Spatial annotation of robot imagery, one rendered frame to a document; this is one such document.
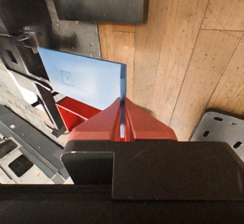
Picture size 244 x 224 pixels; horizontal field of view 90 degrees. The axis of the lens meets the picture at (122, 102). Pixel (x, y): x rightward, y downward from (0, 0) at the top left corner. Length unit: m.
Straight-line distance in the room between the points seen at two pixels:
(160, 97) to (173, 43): 0.09
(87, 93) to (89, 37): 0.12
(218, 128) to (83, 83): 0.20
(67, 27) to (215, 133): 0.32
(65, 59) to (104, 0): 0.09
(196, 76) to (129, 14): 0.12
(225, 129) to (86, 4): 0.27
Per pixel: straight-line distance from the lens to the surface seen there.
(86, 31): 0.27
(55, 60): 0.19
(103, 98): 0.16
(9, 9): 0.30
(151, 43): 0.20
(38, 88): 0.33
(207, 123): 0.23
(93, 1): 0.22
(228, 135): 0.24
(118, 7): 0.19
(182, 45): 0.19
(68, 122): 0.42
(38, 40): 0.23
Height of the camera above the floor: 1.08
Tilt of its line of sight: 42 degrees down
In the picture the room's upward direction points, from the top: 136 degrees counter-clockwise
